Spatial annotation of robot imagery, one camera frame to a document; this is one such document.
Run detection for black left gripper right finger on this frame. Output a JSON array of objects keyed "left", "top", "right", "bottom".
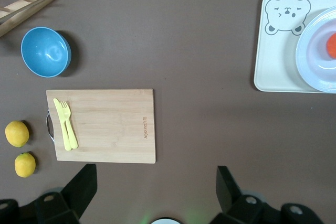
[{"left": 216, "top": 165, "right": 245, "bottom": 213}]

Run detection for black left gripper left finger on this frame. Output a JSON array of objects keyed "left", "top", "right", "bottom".
[{"left": 60, "top": 163, "right": 98, "bottom": 219}]

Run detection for pale lavender round plate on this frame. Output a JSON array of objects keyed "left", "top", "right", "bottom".
[{"left": 296, "top": 6, "right": 336, "bottom": 94}]

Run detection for orange fruit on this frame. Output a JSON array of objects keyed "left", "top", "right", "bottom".
[{"left": 326, "top": 33, "right": 336, "bottom": 59}]

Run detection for yellow plastic fork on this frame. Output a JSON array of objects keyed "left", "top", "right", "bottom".
[{"left": 59, "top": 100, "right": 79, "bottom": 150}]

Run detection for yellow lemon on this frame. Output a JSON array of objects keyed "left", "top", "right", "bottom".
[
  {"left": 4, "top": 121, "right": 30, "bottom": 148},
  {"left": 14, "top": 152, "right": 37, "bottom": 178}
]

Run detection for wooden cutting board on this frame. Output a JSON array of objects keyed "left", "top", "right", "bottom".
[{"left": 46, "top": 89, "right": 157, "bottom": 165}]

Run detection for yellow plastic knife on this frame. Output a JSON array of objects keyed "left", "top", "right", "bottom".
[{"left": 53, "top": 98, "right": 73, "bottom": 152}]

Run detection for cream tray with bear print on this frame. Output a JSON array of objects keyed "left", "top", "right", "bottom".
[{"left": 253, "top": 0, "right": 336, "bottom": 94}]

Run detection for blue bowl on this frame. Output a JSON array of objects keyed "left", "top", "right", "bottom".
[{"left": 20, "top": 26, "right": 72, "bottom": 79}]

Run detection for metal cutting board handle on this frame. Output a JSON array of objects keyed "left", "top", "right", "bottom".
[{"left": 46, "top": 112, "right": 56, "bottom": 144}]

